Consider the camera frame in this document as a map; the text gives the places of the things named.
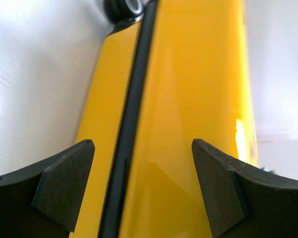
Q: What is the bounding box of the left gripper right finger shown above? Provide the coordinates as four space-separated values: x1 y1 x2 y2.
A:
192 139 298 238

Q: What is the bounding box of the yellow hard-shell suitcase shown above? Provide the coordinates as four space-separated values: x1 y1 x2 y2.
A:
73 0 257 238

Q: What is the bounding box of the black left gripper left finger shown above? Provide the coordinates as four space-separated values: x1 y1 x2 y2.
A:
0 140 95 238

